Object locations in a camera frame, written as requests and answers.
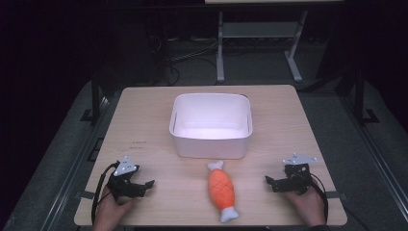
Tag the aluminium rail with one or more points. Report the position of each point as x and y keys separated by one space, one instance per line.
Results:
x=70 y=179
x=378 y=160

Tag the white metal desk frame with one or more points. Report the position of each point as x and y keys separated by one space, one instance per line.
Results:
x=256 y=30

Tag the black metal post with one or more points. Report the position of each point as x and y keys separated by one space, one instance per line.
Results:
x=95 y=99
x=361 y=99

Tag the person's left hand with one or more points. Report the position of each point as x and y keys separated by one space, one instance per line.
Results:
x=110 y=210

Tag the person's right hand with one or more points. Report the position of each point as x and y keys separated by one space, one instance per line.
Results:
x=306 y=205

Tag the white plastic bin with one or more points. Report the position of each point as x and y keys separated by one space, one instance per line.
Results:
x=211 y=125

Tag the orange plush bone toy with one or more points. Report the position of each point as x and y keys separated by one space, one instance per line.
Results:
x=221 y=191

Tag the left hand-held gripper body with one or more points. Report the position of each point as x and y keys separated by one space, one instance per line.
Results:
x=124 y=166

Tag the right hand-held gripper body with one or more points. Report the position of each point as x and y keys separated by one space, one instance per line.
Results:
x=297 y=176

